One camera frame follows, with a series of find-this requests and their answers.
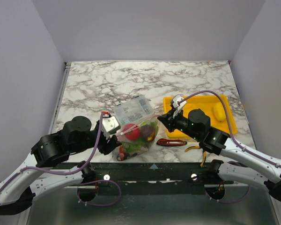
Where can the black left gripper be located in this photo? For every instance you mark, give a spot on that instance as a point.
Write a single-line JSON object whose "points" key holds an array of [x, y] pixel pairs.
{"points": [[107, 147]]}

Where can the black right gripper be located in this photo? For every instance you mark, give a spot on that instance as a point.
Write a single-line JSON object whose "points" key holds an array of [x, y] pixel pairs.
{"points": [[171, 121]]}

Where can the dark red onion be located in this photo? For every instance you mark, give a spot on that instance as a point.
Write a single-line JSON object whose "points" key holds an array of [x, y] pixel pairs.
{"points": [[147, 133]]}

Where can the red tomato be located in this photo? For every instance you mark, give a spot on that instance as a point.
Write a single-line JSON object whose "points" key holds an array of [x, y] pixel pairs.
{"points": [[131, 132]]}

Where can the clear zip top bag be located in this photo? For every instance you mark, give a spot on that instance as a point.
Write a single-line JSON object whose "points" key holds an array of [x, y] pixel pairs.
{"points": [[151, 120]]}

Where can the red chili pepper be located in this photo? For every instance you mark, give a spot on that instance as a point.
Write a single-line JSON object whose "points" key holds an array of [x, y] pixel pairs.
{"points": [[122, 155]]}

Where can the green celery stalk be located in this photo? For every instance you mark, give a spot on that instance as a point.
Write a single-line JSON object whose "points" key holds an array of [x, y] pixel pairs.
{"points": [[134, 146]]}

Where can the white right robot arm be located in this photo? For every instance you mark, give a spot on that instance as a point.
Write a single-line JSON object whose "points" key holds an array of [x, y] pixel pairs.
{"points": [[260, 170]]}

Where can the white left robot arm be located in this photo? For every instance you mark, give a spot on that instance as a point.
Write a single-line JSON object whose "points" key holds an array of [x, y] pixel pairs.
{"points": [[36, 175]]}

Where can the red utility knife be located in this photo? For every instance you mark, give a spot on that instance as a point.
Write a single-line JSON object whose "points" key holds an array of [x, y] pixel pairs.
{"points": [[168, 142]]}

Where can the clear plastic screw box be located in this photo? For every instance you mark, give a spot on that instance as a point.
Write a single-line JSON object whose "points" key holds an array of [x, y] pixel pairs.
{"points": [[133, 111]]}

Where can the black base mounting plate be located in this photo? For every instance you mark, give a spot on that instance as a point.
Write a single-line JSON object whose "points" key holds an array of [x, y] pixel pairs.
{"points": [[151, 179]]}

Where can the yellow plastic tray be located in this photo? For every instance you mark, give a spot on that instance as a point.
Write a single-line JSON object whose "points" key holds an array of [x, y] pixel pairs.
{"points": [[206, 104]]}

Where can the yellow lemon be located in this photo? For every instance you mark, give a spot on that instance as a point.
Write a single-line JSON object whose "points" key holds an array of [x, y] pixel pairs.
{"points": [[219, 112]]}

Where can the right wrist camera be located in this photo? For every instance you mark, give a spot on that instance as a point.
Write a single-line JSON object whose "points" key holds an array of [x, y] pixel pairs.
{"points": [[177, 105]]}

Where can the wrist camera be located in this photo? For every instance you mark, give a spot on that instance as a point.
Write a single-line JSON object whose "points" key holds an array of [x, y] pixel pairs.
{"points": [[177, 105], [110, 124]]}

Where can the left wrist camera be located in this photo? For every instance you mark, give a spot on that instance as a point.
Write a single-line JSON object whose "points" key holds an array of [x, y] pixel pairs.
{"points": [[110, 124]]}

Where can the yellow handled pliers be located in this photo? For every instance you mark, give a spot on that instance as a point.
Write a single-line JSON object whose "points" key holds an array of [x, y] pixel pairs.
{"points": [[204, 155]]}

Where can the aluminium rail frame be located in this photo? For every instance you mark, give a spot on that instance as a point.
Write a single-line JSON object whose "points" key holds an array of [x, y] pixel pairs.
{"points": [[88, 87]]}

